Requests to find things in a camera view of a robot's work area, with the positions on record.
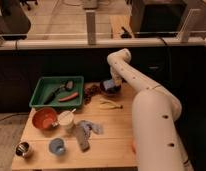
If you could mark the white cup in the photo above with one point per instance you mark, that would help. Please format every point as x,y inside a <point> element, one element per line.
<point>67,124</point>

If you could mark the purple bowl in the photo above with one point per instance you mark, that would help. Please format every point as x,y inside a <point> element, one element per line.
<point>113,90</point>

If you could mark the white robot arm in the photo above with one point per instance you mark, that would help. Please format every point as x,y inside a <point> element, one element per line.
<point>154,112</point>

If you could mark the dark red grapes bunch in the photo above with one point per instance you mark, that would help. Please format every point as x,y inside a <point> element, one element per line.
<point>90,92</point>

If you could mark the metal cup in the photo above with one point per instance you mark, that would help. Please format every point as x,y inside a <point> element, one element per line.
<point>23,149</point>

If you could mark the orange bowl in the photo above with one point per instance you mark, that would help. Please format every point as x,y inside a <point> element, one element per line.
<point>45,118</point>

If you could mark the blue cup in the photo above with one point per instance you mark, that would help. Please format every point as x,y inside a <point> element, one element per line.
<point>57,147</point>

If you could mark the blue sponge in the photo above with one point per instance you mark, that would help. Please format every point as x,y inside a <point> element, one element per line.
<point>108,84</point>

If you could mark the green plastic tray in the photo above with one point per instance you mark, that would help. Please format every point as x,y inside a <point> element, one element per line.
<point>46,85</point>

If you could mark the dark green cucumber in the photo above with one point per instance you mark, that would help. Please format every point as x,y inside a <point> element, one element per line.
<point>51,96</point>

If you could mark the grey blue cloth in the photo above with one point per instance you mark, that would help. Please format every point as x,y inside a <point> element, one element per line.
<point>89,127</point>

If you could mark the yellow banana peel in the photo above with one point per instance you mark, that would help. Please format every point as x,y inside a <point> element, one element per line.
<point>109,104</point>

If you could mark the orange fruit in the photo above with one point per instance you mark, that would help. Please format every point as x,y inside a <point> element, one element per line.
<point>133,147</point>

